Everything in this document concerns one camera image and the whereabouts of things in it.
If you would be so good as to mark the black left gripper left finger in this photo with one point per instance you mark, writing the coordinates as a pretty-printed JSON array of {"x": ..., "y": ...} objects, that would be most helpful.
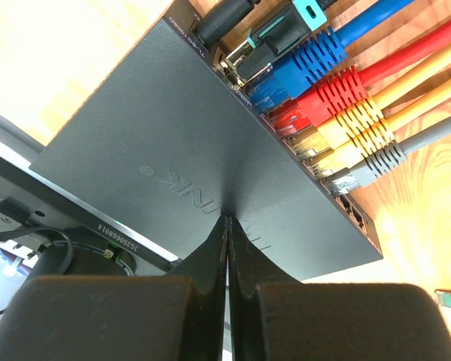
[{"x": 176, "y": 316}]

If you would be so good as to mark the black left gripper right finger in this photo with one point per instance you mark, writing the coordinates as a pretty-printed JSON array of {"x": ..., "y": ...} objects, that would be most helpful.
[{"x": 276, "y": 317}]

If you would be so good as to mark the black network switch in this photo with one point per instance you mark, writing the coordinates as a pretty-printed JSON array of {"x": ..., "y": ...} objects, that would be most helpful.
[{"x": 165, "y": 147}]

